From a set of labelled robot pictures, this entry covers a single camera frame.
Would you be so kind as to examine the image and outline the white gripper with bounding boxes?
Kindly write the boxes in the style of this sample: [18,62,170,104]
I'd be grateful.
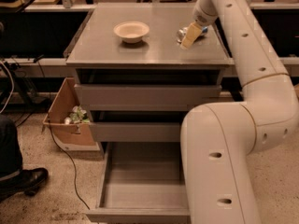
[180,0,218,49]

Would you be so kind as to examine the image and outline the silver blue redbull can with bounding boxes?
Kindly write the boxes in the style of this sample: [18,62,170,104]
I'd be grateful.
[177,26,208,43]

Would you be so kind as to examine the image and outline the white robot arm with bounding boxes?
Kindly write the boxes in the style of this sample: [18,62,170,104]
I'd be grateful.
[180,0,299,224]

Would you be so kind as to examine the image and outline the grey drawer cabinet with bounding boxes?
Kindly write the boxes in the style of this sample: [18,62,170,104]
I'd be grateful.
[66,3,228,147]

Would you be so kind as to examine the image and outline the grey top drawer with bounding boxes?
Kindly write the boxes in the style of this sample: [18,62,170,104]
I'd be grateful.
[75,69,221,111]

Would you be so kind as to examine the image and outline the grey drawer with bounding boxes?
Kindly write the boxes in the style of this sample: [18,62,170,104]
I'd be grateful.
[86,143,190,224]
[90,111,186,142]
[75,69,221,111]

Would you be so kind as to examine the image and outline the grey middle drawer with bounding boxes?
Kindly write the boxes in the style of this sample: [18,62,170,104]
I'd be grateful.
[90,111,186,142]

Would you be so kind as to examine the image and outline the grey bottom drawer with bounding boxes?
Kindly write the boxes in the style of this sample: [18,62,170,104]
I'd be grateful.
[86,143,190,224]

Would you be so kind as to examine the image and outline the white paper bowl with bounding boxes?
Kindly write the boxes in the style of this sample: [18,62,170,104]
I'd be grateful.
[113,21,150,44]

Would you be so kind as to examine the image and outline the crumpled green white wrappers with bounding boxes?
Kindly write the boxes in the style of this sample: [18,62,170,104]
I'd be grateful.
[64,105,90,124]

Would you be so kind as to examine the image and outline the brown cardboard box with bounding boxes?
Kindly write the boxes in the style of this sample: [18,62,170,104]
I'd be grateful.
[43,77,98,151]

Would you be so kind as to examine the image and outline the dark trouser leg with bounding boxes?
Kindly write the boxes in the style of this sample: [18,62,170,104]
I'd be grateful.
[0,115,22,181]

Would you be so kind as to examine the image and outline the black leather shoe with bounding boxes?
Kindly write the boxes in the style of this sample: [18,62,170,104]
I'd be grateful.
[0,168,49,201]

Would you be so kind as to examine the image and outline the black floor cable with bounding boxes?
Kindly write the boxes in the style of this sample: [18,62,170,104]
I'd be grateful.
[33,54,92,211]

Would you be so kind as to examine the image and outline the white cable at left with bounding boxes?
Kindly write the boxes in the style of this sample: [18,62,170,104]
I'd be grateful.
[0,60,16,114]

